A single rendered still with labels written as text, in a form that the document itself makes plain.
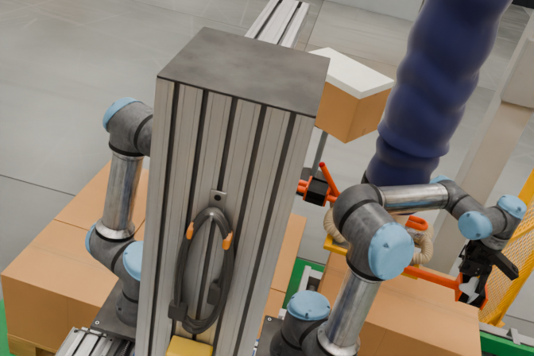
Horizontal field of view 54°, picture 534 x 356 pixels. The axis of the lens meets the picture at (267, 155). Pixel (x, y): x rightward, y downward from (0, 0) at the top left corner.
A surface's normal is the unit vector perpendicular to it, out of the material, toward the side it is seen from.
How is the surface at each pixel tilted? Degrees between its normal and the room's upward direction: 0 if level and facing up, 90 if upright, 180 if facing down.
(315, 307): 7
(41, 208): 0
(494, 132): 90
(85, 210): 0
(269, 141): 90
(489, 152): 90
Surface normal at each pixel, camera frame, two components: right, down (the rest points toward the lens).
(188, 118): -0.19, 0.50
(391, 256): 0.49, 0.43
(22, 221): 0.18, -0.82
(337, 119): -0.69, 0.28
